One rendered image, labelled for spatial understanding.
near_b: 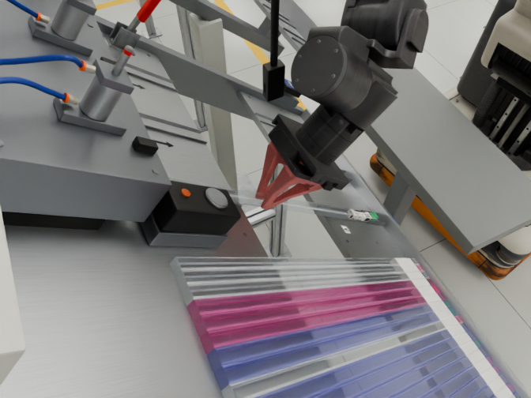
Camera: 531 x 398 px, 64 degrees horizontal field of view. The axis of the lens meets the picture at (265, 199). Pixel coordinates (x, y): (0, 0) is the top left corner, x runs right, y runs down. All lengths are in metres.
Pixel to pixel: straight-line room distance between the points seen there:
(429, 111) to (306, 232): 0.66
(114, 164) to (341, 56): 0.21
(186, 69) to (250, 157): 1.10
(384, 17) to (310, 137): 0.14
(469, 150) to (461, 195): 0.14
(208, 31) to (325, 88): 0.70
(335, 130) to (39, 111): 0.28
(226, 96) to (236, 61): 1.45
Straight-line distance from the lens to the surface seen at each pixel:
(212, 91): 0.80
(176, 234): 0.38
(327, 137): 0.47
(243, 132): 1.90
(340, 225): 0.67
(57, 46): 0.43
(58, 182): 0.31
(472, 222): 1.03
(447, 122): 1.20
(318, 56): 0.41
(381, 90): 0.46
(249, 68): 2.22
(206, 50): 1.09
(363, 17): 0.49
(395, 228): 0.80
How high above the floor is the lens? 1.40
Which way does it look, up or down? 56 degrees down
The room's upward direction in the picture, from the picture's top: straight up
